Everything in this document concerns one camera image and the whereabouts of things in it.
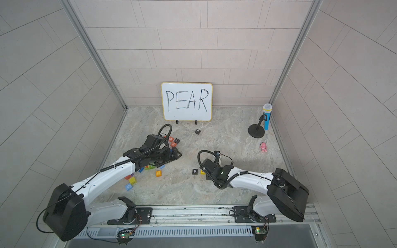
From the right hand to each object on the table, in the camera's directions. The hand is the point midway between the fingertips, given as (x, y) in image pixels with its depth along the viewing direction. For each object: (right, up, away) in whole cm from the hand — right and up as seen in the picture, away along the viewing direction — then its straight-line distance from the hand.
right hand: (210, 173), depth 86 cm
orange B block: (-28, +1, -3) cm, 29 cm away
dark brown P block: (-9, +1, -1) cm, 9 cm away
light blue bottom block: (-42, -5, -7) cm, 43 cm away
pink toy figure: (+33, +13, +7) cm, 36 cm away
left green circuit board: (-36, -18, -22) cm, 46 cm away
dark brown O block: (-8, +22, +16) cm, 29 cm away
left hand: (-17, +11, -4) cm, 20 cm away
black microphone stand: (+32, +23, +16) cm, 42 cm away
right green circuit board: (+22, -20, -18) cm, 34 cm away
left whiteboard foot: (-23, +29, +20) cm, 41 cm away
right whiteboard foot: (-9, +28, +21) cm, 36 cm away
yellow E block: (-4, +1, -2) cm, 5 cm away
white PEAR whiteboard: (-15, +42, +16) cm, 48 cm away
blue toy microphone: (+31, +36, -2) cm, 48 cm away
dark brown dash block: (-21, +17, +10) cm, 29 cm away
